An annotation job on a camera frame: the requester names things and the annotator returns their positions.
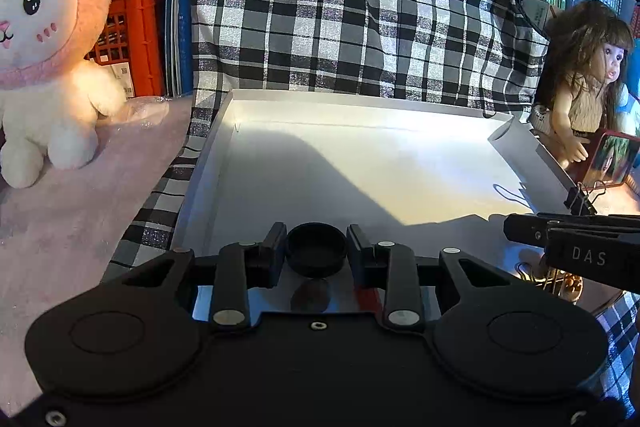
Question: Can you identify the black white checkered cloth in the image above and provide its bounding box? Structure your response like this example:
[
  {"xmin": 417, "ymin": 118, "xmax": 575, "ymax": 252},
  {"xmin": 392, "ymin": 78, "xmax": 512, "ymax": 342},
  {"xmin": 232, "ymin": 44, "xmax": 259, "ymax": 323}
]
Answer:
[{"xmin": 107, "ymin": 0, "xmax": 640, "ymax": 408}]

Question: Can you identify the blue white cat plush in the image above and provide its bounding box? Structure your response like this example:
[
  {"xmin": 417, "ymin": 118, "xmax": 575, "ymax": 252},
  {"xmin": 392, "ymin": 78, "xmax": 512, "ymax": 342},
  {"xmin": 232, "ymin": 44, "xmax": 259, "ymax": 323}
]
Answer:
[{"xmin": 617, "ymin": 84, "xmax": 640, "ymax": 128}]

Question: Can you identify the black binder clip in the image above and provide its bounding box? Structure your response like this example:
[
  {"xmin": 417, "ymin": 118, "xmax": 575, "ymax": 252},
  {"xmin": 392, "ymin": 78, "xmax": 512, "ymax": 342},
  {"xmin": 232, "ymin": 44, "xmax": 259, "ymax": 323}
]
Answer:
[{"xmin": 564, "ymin": 181, "xmax": 607, "ymax": 215}]

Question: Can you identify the white shallow cardboard box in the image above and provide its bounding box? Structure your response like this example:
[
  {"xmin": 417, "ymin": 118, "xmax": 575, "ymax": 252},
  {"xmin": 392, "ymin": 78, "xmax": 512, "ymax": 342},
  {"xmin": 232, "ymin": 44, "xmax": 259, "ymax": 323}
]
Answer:
[{"xmin": 170, "ymin": 88, "xmax": 601, "ymax": 323}]

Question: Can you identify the long-haired baby doll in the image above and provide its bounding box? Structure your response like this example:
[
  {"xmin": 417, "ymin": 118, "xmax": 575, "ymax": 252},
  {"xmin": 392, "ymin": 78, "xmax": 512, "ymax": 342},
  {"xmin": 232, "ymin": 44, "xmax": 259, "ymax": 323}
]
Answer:
[{"xmin": 530, "ymin": 0, "xmax": 636, "ymax": 170}]

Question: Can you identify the pink glittery table cloth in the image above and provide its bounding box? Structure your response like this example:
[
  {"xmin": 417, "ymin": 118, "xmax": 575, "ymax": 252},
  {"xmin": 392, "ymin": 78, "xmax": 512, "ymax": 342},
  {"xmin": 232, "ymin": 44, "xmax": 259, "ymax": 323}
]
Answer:
[{"xmin": 0, "ymin": 97, "xmax": 201, "ymax": 418}]

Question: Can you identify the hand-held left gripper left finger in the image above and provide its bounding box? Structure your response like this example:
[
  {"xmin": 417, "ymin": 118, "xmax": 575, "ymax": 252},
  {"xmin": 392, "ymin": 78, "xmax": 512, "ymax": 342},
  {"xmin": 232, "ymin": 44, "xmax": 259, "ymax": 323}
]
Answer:
[{"xmin": 120, "ymin": 222, "xmax": 289, "ymax": 331}]

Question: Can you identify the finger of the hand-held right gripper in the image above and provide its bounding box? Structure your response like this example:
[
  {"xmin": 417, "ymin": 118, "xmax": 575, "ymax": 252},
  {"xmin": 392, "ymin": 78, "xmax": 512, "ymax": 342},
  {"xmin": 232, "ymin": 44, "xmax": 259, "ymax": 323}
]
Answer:
[{"xmin": 502, "ymin": 213, "xmax": 640, "ymax": 250}]

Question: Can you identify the clear plastic wrap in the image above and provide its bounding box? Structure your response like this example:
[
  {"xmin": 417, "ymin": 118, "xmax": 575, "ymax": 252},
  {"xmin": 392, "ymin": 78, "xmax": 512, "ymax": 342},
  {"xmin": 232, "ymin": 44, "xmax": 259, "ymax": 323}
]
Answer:
[{"xmin": 107, "ymin": 94, "xmax": 193, "ymax": 130}]

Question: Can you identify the gold metal clip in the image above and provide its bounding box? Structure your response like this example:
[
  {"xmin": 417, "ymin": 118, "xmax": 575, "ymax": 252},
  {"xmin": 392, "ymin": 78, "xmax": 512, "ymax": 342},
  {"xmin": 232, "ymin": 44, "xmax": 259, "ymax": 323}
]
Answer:
[{"xmin": 515, "ymin": 261, "xmax": 568, "ymax": 295}]

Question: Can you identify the small framed picture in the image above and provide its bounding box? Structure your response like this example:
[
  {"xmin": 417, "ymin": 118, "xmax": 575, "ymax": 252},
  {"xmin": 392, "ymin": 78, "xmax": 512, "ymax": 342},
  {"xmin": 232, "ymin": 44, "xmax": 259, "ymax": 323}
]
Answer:
[{"xmin": 575, "ymin": 131, "xmax": 638, "ymax": 188}]

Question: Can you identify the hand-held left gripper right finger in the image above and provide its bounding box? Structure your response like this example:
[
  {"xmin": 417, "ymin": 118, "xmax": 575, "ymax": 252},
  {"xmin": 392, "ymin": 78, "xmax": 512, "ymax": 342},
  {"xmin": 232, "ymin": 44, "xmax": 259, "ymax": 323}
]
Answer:
[{"xmin": 346, "ymin": 224, "xmax": 512, "ymax": 331}]

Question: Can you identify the pink white bunny plush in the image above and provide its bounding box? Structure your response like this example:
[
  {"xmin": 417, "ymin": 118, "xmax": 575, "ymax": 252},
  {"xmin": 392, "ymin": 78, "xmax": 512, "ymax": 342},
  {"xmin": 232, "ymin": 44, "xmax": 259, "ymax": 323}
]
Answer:
[{"xmin": 0, "ymin": 0, "xmax": 128, "ymax": 188}]

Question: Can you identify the black round lid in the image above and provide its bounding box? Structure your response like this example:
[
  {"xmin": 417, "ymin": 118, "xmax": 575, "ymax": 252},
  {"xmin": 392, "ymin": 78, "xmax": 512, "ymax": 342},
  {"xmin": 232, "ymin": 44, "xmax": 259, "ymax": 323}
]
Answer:
[{"xmin": 286, "ymin": 223, "xmax": 348, "ymax": 279}]

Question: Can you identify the red plastic crate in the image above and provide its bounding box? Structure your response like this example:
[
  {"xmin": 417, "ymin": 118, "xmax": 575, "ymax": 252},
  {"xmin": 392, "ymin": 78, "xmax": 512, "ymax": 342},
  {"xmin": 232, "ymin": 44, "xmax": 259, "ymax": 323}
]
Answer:
[{"xmin": 85, "ymin": 0, "xmax": 167, "ymax": 98}]

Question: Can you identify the small wooden toy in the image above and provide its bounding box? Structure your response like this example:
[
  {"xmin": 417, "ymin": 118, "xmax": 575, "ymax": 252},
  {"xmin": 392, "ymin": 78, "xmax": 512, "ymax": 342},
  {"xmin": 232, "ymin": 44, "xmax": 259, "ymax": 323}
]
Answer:
[{"xmin": 557, "ymin": 272, "xmax": 585, "ymax": 305}]

